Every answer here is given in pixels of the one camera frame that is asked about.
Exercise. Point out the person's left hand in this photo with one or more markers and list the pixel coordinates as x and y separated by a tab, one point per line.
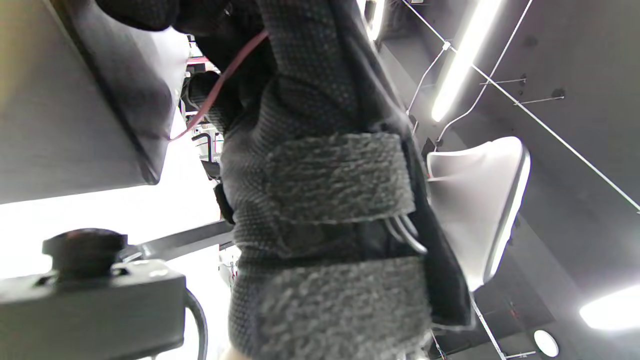
140	12

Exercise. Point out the person's right hand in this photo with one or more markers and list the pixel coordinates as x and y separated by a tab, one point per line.
320	175

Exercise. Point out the pink bow ribbon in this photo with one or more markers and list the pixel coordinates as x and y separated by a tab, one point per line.
215	95

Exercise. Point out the black gift box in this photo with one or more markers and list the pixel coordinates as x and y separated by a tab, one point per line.
50	125

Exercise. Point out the grey right hand controller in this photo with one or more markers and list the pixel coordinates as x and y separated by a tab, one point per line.
480	200

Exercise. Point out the ceiling light strip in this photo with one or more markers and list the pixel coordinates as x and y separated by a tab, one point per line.
610	307
465	55
375	17

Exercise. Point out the round ceiling light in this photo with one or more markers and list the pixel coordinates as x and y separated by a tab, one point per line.
546	343

